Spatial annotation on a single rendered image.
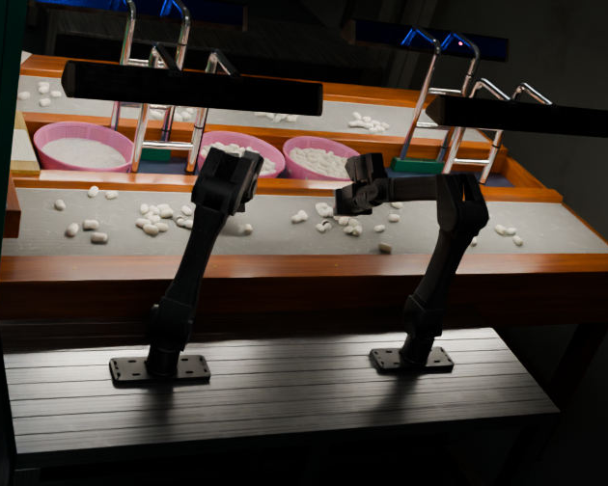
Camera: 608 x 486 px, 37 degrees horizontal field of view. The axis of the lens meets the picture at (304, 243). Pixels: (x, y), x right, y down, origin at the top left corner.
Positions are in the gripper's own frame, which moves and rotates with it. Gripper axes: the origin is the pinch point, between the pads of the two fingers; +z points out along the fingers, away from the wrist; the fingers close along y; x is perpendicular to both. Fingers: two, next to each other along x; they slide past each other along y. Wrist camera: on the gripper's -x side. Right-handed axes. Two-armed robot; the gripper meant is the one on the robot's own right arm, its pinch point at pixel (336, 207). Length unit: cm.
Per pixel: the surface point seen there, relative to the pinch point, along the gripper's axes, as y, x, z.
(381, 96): -61, -54, 71
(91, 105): 49, -39, 57
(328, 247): 3.6, 10.5, -1.0
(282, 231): 13.8, 5.9, 4.5
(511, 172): -94, -21, 41
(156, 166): 34, -18, 43
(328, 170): -15.4, -16.6, 30.9
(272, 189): 9.9, -7.6, 17.3
